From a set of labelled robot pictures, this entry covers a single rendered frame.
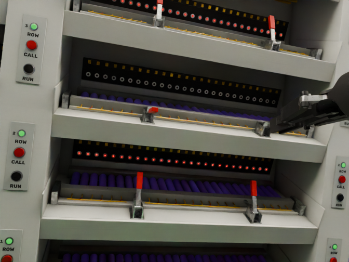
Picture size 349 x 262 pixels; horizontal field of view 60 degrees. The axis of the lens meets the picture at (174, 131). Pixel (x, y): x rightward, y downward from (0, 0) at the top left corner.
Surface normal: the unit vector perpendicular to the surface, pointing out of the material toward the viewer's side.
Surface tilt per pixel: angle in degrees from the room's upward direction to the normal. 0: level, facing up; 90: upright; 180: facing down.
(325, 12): 90
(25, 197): 90
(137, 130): 107
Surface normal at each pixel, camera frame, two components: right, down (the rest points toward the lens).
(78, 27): 0.20, 0.30
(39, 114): 0.25, 0.02
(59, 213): 0.18, -0.95
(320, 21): -0.96, -0.11
